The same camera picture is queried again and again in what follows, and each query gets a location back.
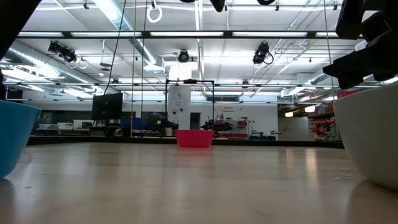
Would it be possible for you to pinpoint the red plastic bowl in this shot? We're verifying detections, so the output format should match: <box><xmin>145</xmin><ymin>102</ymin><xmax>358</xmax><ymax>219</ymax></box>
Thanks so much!
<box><xmin>174</xmin><ymin>129</ymin><xmax>216</xmax><ymax>148</ymax></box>

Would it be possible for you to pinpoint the black ceiling-mounted camera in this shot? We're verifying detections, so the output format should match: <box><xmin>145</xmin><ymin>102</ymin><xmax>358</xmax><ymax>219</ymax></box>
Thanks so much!
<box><xmin>47</xmin><ymin>40</ymin><xmax>78</xmax><ymax>63</ymax></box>
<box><xmin>252</xmin><ymin>41</ymin><xmax>275</xmax><ymax>67</ymax></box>
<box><xmin>177</xmin><ymin>49</ymin><xmax>191</xmax><ymax>63</ymax></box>

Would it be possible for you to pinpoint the shelf with red bins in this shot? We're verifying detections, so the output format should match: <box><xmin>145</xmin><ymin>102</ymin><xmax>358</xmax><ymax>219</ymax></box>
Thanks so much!
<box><xmin>215</xmin><ymin>117</ymin><xmax>250</xmax><ymax>139</ymax></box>

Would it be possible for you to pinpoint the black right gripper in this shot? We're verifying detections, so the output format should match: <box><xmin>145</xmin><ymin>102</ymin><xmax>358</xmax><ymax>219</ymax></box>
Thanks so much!
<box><xmin>322</xmin><ymin>0</ymin><xmax>398</xmax><ymax>90</ymax></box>

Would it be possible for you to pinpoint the storage rack with red boxes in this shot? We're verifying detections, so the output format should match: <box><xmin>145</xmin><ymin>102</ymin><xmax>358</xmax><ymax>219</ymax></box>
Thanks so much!
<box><xmin>307</xmin><ymin>89</ymin><xmax>340</xmax><ymax>142</ymax></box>

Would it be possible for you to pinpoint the thin hanging cable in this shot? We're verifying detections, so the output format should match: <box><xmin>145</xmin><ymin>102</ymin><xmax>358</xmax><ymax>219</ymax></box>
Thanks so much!
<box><xmin>322</xmin><ymin>0</ymin><xmax>336</xmax><ymax>94</ymax></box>
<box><xmin>129</xmin><ymin>0</ymin><xmax>138</xmax><ymax>138</ymax></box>
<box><xmin>140</xmin><ymin>0</ymin><xmax>149</xmax><ymax>138</ymax></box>

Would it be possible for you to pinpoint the white cable loop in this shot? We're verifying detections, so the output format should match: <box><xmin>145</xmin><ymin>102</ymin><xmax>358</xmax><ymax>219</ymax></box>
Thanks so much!
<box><xmin>146</xmin><ymin>3</ymin><xmax>164</xmax><ymax>24</ymax></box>

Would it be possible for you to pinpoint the black aluminium table frame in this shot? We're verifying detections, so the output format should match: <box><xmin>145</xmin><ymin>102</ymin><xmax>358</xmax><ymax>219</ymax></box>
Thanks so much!
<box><xmin>27</xmin><ymin>134</ymin><xmax>345</xmax><ymax>150</ymax></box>

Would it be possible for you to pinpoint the long black cable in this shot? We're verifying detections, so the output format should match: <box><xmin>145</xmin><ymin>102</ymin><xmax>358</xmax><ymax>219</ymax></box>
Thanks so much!
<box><xmin>102</xmin><ymin>0</ymin><xmax>127</xmax><ymax>96</ymax></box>

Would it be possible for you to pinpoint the black computer monitor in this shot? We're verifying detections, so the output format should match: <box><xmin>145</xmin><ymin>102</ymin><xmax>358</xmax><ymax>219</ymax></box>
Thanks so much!
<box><xmin>91</xmin><ymin>92</ymin><xmax>124</xmax><ymax>121</ymax></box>

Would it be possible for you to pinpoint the black overhead light bar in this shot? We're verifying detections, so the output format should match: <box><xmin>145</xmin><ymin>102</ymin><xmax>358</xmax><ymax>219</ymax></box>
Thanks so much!
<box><xmin>17</xmin><ymin>30</ymin><xmax>340</xmax><ymax>40</ymax></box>

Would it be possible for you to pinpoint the blue plastic bowl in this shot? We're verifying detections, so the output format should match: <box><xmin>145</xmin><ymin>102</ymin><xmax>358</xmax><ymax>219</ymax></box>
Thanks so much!
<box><xmin>0</xmin><ymin>99</ymin><xmax>42</xmax><ymax>179</ymax></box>

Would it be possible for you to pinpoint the light grey plastic bowl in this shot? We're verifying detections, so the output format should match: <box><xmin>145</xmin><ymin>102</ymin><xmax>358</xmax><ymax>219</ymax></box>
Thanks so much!
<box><xmin>333</xmin><ymin>81</ymin><xmax>398</xmax><ymax>192</ymax></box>

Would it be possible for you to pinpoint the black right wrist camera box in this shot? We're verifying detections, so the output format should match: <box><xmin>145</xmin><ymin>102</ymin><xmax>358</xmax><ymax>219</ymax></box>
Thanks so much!
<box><xmin>335</xmin><ymin>0</ymin><xmax>367</xmax><ymax>40</ymax></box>

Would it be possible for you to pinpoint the silver ventilation duct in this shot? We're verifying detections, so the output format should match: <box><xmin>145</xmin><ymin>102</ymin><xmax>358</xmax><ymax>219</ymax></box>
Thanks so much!
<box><xmin>6</xmin><ymin>42</ymin><xmax>93</xmax><ymax>94</ymax></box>

